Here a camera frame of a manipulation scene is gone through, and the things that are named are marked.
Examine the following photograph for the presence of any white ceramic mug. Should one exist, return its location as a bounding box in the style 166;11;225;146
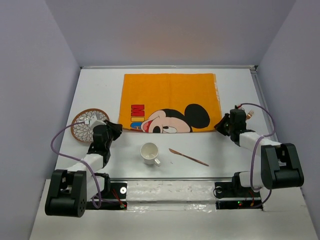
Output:
140;142;161;167

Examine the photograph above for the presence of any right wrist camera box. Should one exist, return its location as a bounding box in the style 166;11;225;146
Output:
234;104;245;111

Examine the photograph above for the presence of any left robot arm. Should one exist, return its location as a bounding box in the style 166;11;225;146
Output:
44;119;126;218

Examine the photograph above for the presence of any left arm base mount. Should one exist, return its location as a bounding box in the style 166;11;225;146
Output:
86;181;128;211

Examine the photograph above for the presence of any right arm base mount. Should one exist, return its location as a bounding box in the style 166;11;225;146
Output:
213;181;262;210

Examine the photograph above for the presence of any yellow Mickey Mouse cloth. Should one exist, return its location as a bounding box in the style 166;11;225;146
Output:
118;73;222;134

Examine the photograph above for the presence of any copper knife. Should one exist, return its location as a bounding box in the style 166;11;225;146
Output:
168;148;209;167

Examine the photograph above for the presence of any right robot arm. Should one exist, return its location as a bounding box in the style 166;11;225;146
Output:
214;108;305;196

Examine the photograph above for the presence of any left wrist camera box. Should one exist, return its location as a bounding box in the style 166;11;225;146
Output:
84;115;106;129

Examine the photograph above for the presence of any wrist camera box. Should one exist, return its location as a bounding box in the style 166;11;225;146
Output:
84;115;106;129
234;104;245;111

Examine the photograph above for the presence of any copper fork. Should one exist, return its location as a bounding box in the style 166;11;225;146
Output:
246;110;255;120

